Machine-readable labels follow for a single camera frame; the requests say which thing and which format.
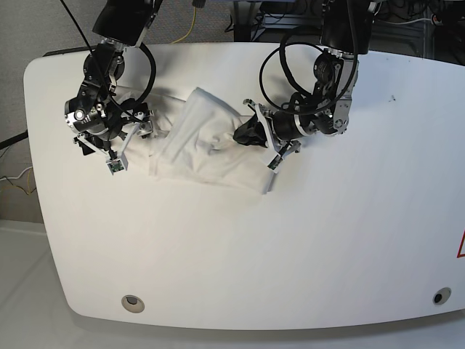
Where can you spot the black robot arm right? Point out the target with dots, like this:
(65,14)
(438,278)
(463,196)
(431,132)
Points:
(121,24)

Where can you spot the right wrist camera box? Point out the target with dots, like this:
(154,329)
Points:
(117,165)

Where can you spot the white printed T-shirt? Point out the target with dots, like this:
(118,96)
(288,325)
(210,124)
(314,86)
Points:
(193,141)

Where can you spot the left table cable grommet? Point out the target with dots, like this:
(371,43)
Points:
(132,304)

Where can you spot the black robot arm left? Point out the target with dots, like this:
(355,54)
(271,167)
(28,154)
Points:
(345,34)

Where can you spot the right table cable grommet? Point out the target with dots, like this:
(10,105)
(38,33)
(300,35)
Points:
(442,296)

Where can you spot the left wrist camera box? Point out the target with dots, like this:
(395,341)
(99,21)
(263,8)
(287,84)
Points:
(274,165)

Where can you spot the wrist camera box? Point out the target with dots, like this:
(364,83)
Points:
(117,165)
(274,165)

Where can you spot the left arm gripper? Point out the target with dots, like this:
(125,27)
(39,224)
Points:
(276,132)

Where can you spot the black table base frame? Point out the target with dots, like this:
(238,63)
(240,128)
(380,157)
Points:
(249,20)

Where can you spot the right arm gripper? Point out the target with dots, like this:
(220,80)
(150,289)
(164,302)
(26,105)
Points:
(108,131)

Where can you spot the table cable grommet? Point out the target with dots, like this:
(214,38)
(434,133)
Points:
(132,304)
(442,296)

